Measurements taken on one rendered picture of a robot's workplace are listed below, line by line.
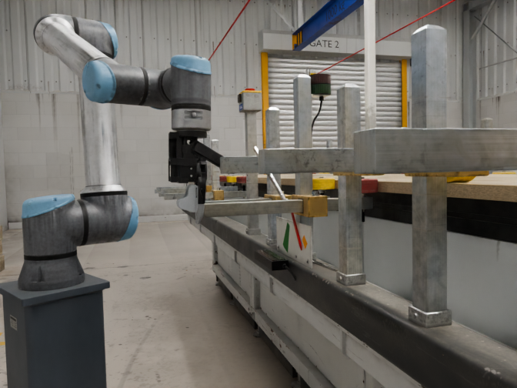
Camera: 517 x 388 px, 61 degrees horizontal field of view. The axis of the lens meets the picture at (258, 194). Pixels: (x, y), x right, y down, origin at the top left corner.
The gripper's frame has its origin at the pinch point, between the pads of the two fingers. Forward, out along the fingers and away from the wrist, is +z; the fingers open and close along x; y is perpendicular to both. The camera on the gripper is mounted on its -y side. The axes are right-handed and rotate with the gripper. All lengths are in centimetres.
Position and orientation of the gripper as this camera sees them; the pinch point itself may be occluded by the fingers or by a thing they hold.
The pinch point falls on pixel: (201, 218)
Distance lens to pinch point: 103.9
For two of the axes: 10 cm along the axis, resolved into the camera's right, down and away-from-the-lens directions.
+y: -9.6, 0.1, -2.7
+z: 0.0, 10.0, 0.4
